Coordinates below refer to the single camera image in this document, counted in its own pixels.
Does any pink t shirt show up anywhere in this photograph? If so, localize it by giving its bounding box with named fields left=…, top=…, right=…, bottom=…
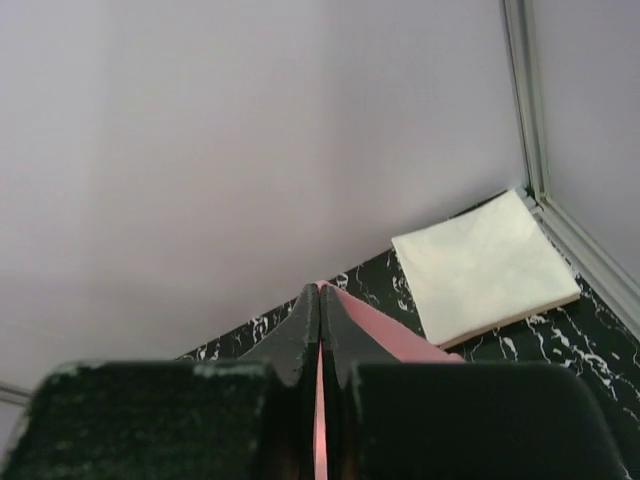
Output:
left=313, top=281, right=463, bottom=480

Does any right aluminium corner post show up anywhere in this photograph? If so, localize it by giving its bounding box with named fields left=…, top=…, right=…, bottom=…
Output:
left=502, top=1, right=550, bottom=205

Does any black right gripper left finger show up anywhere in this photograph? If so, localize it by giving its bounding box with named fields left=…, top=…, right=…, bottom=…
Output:
left=1, top=284, right=320, bottom=479

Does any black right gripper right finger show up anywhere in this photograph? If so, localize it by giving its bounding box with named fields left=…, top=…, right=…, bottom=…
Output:
left=320, top=287, right=629, bottom=479

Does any white folded cloth stack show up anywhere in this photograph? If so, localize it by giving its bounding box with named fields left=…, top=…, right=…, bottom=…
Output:
left=392, top=190, right=580, bottom=348

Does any wooden board under cloth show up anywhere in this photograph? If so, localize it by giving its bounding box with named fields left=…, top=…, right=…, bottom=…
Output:
left=439, top=294, right=581, bottom=351

